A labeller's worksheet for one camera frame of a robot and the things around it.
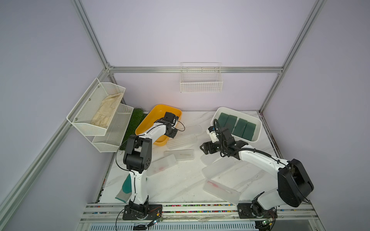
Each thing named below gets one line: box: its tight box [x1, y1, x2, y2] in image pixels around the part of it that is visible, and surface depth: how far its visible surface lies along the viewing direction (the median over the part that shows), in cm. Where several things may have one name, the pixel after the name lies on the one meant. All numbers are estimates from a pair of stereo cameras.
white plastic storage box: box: [210, 106, 263, 142], surface depth 113 cm
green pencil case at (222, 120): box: [217, 112, 229, 129], surface depth 115 cm
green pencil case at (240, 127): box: [231, 117, 248, 138], surface depth 110 cm
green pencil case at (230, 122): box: [223, 114, 238, 135], surface depth 113 cm
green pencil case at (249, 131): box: [241, 121, 257, 142], surface depth 107 cm
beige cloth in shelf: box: [90, 92, 123, 128], surface depth 81 cm
